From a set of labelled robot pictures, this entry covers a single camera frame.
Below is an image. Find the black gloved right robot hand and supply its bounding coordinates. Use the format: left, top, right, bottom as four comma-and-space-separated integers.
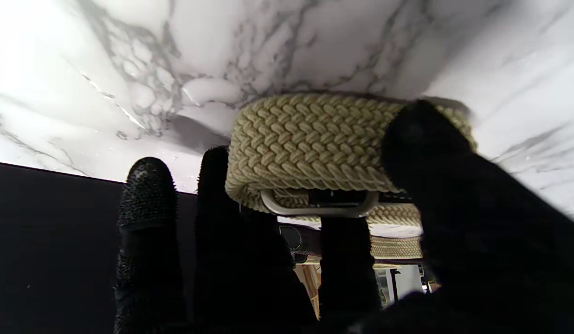
114, 99, 574, 334

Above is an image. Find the beige braided belt silver buckle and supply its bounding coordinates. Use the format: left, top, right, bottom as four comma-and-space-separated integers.
224, 92, 477, 260

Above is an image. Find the black square storage box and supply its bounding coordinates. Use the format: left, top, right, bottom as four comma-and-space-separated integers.
0, 160, 199, 334

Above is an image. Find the printed room scene backdrop curtain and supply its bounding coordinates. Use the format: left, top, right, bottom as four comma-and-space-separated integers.
294, 262, 429, 321

